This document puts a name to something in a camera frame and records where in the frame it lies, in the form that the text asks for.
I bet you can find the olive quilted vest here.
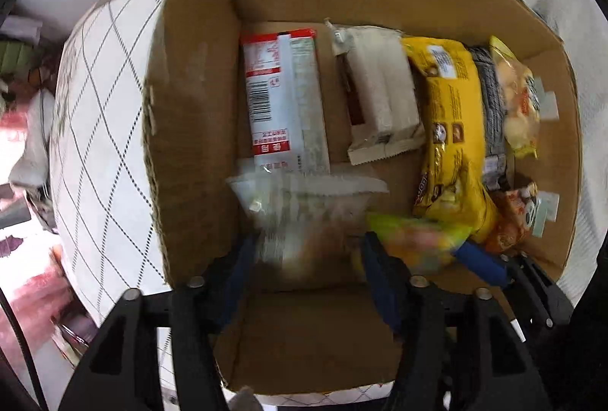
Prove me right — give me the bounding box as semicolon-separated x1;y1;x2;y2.
0;39;44;75

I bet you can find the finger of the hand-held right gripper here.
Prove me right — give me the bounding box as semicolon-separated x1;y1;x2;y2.
454;239;573;336

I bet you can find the black cable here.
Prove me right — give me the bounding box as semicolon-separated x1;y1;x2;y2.
0;286;49;411

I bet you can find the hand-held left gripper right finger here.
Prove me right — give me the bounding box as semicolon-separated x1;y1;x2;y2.
360;232;553;411

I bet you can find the red and white packet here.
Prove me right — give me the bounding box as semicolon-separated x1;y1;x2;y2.
239;28;331;177

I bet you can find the white cake packet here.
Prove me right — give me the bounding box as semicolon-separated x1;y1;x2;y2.
325;18;426;165

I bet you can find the orange panda snack packet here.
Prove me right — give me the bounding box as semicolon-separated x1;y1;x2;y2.
484;182;543;255

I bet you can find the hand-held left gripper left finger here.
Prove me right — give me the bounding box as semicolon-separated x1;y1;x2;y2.
57;234;260;411

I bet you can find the colourful candy packet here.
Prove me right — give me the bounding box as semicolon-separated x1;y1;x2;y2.
365;211;471;272

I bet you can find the pale yellow bun packet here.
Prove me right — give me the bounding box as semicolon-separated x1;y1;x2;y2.
489;35;543;160

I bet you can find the cardboard box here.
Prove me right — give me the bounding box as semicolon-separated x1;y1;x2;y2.
141;0;583;395

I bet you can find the white textured blanket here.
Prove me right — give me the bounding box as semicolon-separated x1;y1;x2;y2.
536;0;608;298

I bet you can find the large yellow snack packet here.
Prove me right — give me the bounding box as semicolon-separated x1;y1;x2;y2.
401;35;500;246

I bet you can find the chocolate chip cookie packet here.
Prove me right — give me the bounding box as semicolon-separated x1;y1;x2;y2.
225;170;391;279

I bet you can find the diamond pattern floral quilt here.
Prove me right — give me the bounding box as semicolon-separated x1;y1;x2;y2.
49;0;230;403

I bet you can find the white garment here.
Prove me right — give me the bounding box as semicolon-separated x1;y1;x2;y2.
8;87;54;189

